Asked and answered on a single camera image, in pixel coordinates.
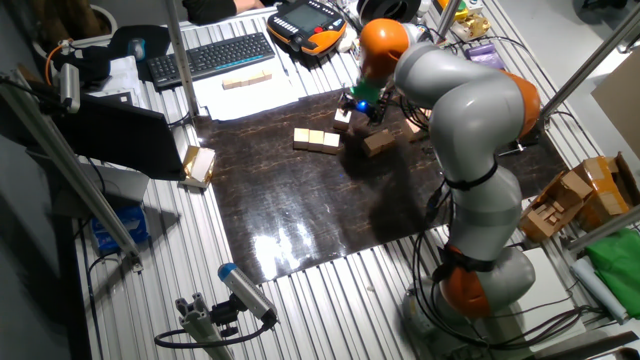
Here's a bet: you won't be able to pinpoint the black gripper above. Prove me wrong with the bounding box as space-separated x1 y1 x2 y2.
341 94 381 130

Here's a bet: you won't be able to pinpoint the person forearm black sleeve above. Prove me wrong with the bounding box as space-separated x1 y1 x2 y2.
181 0 266 26

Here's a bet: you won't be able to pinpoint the white paper stack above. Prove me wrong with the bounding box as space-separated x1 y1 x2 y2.
84 53 147 109

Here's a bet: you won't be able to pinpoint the white cloth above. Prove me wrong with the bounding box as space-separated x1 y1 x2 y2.
333 27 360 55

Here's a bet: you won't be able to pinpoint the orange and grey teach pendant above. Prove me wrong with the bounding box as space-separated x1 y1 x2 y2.
265 0 348 57

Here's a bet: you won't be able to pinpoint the white paper sheets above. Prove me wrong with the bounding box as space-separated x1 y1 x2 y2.
191 59 307 123

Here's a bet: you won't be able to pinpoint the black round reel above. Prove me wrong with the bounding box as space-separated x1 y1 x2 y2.
355 0 423 25

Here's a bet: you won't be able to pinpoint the dark marble pattern mat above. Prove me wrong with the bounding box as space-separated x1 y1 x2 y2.
192 87 570 286

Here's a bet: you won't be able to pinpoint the purple plastic bag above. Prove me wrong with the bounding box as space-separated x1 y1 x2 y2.
462 41 507 71

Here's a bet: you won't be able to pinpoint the clear bag gold items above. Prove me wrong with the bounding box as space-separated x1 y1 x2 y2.
449 13 492 44

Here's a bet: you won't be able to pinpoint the black computer keyboard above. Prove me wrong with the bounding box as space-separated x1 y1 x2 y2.
146 31 277 92

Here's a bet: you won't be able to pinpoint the yellow emergency stop box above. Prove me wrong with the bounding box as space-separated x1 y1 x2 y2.
435 0 485 22

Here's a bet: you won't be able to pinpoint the small gold and white box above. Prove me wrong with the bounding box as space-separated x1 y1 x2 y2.
178 144 218 191

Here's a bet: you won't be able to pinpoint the black mouse pad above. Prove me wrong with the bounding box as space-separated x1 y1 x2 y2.
107 24 174 69

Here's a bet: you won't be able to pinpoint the open cardboard box wooden pieces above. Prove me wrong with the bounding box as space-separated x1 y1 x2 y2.
518 168 595 245

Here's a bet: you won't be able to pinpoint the grey computer mouse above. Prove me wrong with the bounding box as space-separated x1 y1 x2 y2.
126 37 148 62

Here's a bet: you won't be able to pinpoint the black flat monitor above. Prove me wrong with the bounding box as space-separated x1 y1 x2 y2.
47 92 187 182

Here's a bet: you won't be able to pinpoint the grey flat monitor base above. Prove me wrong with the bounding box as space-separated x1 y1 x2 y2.
74 162 151 207

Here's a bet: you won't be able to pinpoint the blue tissue pack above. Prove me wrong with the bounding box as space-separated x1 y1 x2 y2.
89 203 151 257

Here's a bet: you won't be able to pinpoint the black cloth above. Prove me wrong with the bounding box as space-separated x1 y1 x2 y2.
51 43 115 85

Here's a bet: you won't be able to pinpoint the orange cardboard box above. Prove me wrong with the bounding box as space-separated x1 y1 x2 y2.
573 155 632 232

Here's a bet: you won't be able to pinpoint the short aluminium profile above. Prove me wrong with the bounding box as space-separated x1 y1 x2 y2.
173 292 236 360

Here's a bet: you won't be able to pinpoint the brown cardboard sheet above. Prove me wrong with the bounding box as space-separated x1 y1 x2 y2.
590 47 640 162

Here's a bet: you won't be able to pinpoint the white board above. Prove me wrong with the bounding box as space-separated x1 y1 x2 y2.
517 246 587 351

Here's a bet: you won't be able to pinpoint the brown cardboard box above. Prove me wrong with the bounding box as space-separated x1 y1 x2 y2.
610 151 640 207

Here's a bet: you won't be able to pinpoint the white round bin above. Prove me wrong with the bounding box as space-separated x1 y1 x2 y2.
29 3 120 61

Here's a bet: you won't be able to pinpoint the white paper roll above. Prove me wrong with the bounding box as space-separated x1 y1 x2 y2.
569 255 630 326

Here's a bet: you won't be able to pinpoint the green cloth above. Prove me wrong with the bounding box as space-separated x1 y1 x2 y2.
583 227 640 320

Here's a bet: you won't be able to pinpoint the dark metal bar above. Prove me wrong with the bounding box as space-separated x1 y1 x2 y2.
529 329 640 360

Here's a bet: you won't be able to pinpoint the black gripper cable bundle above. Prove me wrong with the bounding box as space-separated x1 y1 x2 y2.
384 84 431 134

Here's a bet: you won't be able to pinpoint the aluminium frame post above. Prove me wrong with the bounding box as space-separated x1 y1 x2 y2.
538 2 640 121
435 0 464 42
163 0 202 119

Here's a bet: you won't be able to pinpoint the silver camera blue end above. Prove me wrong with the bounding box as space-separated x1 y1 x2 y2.
216 261 280 325

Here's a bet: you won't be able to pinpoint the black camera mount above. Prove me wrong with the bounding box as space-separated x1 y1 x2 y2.
208 293 242 339

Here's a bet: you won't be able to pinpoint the black camera cable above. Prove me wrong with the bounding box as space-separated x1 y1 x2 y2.
153 314 277 350

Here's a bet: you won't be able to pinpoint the aluminium frame beam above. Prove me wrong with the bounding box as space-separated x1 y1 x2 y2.
566 203 640 255
0 69 144 274

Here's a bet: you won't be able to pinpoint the silver depth camera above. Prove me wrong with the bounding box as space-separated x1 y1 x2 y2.
58 62 82 115

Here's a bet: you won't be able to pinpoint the orange cable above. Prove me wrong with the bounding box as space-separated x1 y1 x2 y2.
43 38 75 87

